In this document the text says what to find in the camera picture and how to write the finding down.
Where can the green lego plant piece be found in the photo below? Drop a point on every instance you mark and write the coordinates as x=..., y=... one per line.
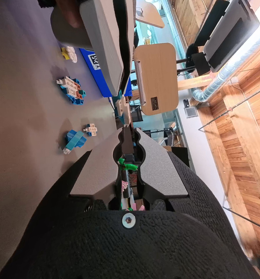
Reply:
x=121, y=161

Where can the blue lego brick assembly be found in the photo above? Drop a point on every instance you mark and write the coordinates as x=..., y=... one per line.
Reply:
x=74, y=139

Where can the silver ribbed air duct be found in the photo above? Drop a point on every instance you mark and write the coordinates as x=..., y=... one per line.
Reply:
x=230, y=72
x=173, y=28

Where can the small white blue lego assembly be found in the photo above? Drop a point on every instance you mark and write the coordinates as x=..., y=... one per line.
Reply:
x=91, y=129

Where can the large white brown lego assembly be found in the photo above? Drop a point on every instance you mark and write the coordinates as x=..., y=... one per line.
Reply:
x=70, y=86

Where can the person's left hand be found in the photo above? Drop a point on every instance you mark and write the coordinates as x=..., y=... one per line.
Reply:
x=71, y=13

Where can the white round lego piece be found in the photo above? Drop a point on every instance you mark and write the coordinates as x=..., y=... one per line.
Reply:
x=70, y=54

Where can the pink lego piece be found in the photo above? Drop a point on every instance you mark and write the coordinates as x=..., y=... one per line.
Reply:
x=124, y=185

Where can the light wooden rounded tabletop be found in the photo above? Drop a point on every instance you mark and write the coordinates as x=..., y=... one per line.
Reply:
x=150, y=15
x=156, y=78

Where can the metal tie rod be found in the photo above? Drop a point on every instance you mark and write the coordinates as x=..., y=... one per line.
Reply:
x=230, y=109

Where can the grey vent grille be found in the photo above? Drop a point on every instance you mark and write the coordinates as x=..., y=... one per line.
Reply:
x=190, y=111

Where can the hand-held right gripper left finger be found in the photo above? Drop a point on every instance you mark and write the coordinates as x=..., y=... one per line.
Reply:
x=95, y=172

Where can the black round fixture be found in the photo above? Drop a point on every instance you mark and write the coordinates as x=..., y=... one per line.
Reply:
x=192, y=56

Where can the white teal lego piece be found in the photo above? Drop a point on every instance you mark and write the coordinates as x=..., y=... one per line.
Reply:
x=123, y=109

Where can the blue plastic bin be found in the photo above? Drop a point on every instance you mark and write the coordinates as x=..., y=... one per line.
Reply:
x=100, y=80

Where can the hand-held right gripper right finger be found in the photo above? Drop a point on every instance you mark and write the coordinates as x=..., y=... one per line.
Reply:
x=162, y=172

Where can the grey ceiling unit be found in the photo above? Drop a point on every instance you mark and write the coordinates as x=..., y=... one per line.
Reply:
x=228, y=32

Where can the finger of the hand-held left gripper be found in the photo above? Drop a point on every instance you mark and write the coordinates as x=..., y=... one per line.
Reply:
x=103, y=43
x=131, y=24

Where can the black monitor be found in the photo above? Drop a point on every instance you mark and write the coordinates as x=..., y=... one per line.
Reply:
x=137, y=113

